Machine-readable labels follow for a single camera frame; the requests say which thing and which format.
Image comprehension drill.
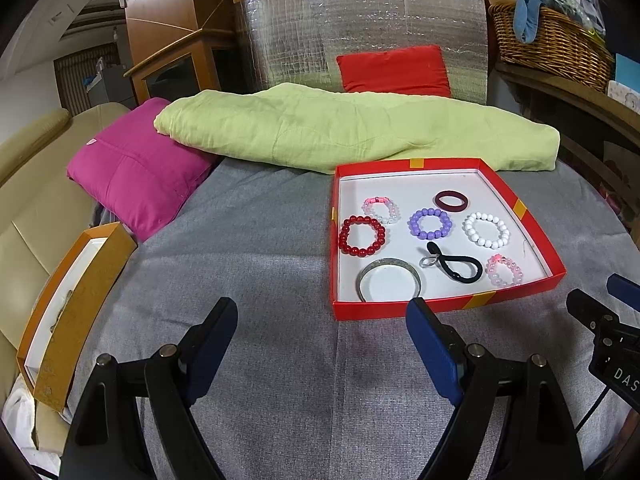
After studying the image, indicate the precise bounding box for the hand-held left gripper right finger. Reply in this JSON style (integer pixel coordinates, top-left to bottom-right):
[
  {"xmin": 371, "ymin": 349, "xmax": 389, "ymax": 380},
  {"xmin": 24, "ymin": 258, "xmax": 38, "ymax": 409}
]
[{"xmin": 406, "ymin": 297, "xmax": 583, "ymax": 480}]

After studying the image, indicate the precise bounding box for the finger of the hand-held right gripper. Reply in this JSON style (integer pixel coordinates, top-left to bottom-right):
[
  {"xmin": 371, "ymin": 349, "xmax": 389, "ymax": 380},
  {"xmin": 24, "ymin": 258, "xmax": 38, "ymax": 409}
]
[
  {"xmin": 606, "ymin": 273, "xmax": 640, "ymax": 306},
  {"xmin": 566, "ymin": 288, "xmax": 618, "ymax": 333}
]

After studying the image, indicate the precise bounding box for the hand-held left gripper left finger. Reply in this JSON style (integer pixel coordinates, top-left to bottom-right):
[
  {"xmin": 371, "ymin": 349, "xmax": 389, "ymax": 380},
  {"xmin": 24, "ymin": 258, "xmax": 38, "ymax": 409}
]
[{"xmin": 65, "ymin": 296, "xmax": 238, "ymax": 480}]

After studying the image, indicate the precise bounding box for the black hair tie with ring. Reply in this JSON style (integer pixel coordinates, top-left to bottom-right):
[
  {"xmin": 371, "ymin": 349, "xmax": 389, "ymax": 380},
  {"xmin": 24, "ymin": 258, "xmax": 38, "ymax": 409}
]
[{"xmin": 419, "ymin": 241, "xmax": 485, "ymax": 286}]

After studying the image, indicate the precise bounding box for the pink and clear bead bracelet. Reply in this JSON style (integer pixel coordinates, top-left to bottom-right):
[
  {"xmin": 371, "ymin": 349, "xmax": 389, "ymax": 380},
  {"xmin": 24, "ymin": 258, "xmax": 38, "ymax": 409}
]
[
  {"xmin": 486, "ymin": 254, "xmax": 524, "ymax": 288},
  {"xmin": 362, "ymin": 196, "xmax": 403, "ymax": 225}
]

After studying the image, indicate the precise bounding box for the grey bangle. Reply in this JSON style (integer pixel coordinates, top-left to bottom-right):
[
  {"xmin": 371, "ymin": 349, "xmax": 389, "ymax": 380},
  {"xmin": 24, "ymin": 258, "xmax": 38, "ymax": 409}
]
[{"xmin": 356, "ymin": 257, "xmax": 422, "ymax": 303}]

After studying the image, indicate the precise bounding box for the white bead bracelet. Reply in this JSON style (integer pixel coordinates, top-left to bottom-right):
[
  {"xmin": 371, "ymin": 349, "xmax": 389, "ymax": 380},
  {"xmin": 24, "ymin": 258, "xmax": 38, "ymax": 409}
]
[{"xmin": 461, "ymin": 211, "xmax": 511, "ymax": 250}]

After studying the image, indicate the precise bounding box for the red cardboard box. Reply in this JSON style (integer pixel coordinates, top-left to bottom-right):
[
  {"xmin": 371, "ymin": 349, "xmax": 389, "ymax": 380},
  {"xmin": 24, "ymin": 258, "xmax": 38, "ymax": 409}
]
[{"xmin": 330, "ymin": 157, "xmax": 567, "ymax": 322}]

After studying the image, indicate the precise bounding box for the purple bead bracelet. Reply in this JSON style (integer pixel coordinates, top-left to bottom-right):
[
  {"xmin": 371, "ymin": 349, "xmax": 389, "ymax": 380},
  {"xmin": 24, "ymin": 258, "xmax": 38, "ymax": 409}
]
[{"xmin": 408, "ymin": 207, "xmax": 453, "ymax": 240}]

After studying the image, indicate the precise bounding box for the red bead bracelet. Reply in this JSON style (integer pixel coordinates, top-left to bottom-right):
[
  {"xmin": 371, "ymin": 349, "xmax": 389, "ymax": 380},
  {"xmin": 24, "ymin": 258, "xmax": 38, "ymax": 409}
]
[{"xmin": 338, "ymin": 215, "xmax": 387, "ymax": 259}]

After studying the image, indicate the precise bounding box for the maroon bangle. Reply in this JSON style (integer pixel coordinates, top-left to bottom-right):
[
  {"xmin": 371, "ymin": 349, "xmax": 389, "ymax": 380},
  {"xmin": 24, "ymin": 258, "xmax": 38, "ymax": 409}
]
[{"xmin": 434, "ymin": 190, "xmax": 470, "ymax": 214}]

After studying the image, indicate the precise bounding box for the grey blanket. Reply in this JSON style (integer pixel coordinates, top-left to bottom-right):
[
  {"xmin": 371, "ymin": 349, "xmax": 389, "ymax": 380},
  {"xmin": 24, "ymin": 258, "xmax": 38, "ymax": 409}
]
[{"xmin": 65, "ymin": 157, "xmax": 640, "ymax": 480}]

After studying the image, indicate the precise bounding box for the orange box lid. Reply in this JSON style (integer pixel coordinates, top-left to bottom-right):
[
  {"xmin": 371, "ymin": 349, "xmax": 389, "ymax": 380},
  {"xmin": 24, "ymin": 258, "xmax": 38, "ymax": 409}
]
[{"xmin": 16, "ymin": 221, "xmax": 138, "ymax": 413}]

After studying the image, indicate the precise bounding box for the magenta pillow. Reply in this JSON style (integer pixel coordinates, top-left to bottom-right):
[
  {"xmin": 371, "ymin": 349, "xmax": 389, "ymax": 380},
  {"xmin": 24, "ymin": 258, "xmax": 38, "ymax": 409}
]
[{"xmin": 66, "ymin": 97, "xmax": 221, "ymax": 243}]

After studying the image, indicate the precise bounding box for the white patterned box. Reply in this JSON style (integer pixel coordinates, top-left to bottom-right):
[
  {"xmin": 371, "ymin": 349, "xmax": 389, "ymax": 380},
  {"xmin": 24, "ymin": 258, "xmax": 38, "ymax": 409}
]
[{"xmin": 606, "ymin": 80, "xmax": 640, "ymax": 108}]

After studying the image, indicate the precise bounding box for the white cloth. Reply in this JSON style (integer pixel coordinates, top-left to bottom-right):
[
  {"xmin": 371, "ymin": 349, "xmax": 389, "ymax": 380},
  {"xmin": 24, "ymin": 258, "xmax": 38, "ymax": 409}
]
[{"xmin": 0, "ymin": 375, "xmax": 66, "ymax": 466}]

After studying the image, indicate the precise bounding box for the wooden bench shelf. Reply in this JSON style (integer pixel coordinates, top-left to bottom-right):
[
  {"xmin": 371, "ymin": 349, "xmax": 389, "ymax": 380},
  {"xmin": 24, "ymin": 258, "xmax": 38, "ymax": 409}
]
[{"xmin": 492, "ymin": 60, "xmax": 640, "ymax": 241}]

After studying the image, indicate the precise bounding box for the light blue box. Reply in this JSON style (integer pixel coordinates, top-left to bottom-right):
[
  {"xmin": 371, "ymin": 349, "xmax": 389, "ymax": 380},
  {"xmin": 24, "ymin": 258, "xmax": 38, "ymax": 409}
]
[{"xmin": 614, "ymin": 52, "xmax": 640, "ymax": 91}]

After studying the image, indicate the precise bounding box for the beige sofa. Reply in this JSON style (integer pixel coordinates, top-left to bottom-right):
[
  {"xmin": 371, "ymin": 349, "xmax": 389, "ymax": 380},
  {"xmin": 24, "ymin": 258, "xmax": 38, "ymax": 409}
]
[{"xmin": 0, "ymin": 101, "xmax": 133, "ymax": 376}]

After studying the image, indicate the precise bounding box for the light green blanket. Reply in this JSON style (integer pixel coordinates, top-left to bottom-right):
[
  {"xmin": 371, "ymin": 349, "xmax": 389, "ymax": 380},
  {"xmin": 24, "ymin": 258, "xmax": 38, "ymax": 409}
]
[{"xmin": 153, "ymin": 82, "xmax": 561, "ymax": 174}]

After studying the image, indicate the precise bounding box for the wicker basket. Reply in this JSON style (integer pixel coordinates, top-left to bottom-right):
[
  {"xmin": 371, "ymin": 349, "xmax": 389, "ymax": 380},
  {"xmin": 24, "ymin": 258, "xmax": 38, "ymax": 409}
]
[{"xmin": 487, "ymin": 2, "xmax": 616, "ymax": 93}]

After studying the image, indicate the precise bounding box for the grey storage cabinet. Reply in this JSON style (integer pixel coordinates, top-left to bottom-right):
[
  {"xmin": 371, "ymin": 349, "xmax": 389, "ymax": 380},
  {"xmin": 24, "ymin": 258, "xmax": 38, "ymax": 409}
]
[{"xmin": 82, "ymin": 57, "xmax": 136, "ymax": 111}]

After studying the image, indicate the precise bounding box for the red pillow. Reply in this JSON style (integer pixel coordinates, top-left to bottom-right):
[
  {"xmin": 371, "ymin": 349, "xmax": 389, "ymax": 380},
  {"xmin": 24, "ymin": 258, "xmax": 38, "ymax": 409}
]
[{"xmin": 336, "ymin": 45, "xmax": 452, "ymax": 98}]

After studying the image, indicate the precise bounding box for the blue cloth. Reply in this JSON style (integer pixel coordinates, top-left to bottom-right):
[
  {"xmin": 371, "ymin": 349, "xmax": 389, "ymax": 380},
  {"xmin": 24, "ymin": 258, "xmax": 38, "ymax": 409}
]
[{"xmin": 515, "ymin": 0, "xmax": 551, "ymax": 45}]

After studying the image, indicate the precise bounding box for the silver foil insulation panel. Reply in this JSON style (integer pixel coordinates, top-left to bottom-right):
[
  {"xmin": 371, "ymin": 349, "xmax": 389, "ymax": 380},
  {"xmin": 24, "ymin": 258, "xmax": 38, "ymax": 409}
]
[{"xmin": 235, "ymin": 0, "xmax": 490, "ymax": 108}]

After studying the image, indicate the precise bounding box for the wooden cabinet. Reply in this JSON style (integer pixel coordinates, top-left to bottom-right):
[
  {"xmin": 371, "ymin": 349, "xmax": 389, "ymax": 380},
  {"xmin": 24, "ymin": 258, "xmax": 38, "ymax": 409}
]
[{"xmin": 122, "ymin": 0, "xmax": 251, "ymax": 106}]

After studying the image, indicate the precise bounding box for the black cable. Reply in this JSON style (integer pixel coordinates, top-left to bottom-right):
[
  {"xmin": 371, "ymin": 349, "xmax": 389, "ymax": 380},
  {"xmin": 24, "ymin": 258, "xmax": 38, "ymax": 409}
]
[{"xmin": 575, "ymin": 385, "xmax": 616, "ymax": 432}]

